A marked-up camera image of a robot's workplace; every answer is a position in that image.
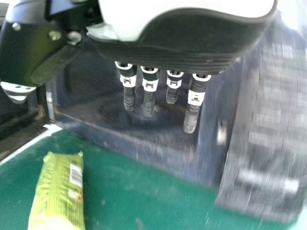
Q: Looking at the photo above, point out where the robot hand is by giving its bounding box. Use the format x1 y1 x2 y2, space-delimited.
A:
0 0 279 134

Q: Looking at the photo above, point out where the yellow-green biscuit packet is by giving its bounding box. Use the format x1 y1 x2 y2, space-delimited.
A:
27 150 86 230

